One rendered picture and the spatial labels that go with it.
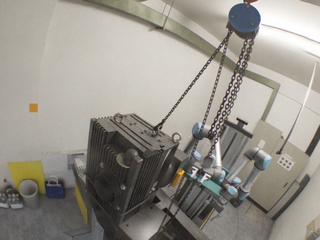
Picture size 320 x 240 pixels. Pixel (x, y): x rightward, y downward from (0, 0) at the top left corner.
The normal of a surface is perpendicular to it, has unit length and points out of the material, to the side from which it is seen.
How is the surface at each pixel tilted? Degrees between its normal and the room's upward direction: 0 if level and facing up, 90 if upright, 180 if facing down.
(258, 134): 90
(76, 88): 90
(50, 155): 90
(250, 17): 92
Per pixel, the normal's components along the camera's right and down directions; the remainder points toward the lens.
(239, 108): -0.74, 0.01
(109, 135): 0.75, 0.45
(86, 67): 0.59, 0.47
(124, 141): -0.59, 0.11
